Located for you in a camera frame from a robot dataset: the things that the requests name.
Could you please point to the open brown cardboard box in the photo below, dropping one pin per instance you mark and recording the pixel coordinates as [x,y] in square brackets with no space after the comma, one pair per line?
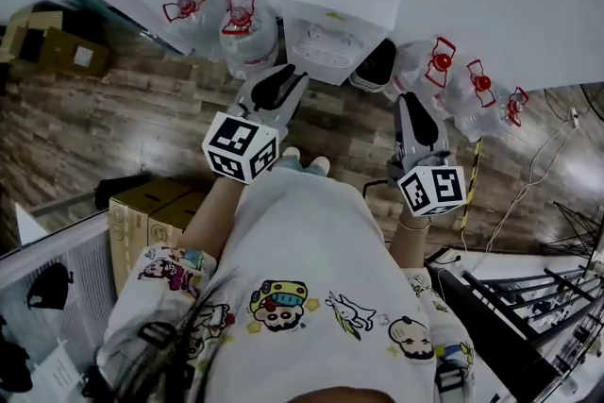
[28,26]

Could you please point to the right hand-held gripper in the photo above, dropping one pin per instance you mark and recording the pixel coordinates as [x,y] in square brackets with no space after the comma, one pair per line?
[431,191]

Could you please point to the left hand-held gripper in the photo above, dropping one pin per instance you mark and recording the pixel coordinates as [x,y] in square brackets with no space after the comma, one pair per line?
[236,141]

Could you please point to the black metal rack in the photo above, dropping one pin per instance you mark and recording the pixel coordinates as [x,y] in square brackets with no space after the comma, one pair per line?
[509,321]

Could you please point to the tan printed cardboard box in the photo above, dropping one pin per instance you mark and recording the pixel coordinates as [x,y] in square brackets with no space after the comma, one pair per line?
[134,222]
[172,214]

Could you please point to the person's right shoe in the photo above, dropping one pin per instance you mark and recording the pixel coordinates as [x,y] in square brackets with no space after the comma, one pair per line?
[320,165]

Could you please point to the person's left shoe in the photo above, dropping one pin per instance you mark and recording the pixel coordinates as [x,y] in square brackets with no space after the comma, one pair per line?
[291,155]

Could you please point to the white paper sheet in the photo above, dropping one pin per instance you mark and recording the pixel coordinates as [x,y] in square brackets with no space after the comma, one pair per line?
[59,373]

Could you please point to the white cartoon print shirt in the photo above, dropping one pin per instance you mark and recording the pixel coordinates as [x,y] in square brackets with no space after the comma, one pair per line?
[307,250]

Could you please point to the person's right forearm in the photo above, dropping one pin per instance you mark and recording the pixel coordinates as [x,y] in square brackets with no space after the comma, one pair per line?
[408,245]

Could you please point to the yellow black striped strip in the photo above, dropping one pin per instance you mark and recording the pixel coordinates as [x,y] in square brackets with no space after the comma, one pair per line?
[473,174]

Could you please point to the person's shoe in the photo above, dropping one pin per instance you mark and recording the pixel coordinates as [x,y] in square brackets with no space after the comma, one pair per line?
[320,165]
[291,155]

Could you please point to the person's left forearm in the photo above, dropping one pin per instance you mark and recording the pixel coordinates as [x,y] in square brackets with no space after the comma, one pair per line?
[207,217]

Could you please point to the closed brown cardboard box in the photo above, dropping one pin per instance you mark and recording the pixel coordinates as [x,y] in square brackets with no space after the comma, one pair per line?
[75,54]

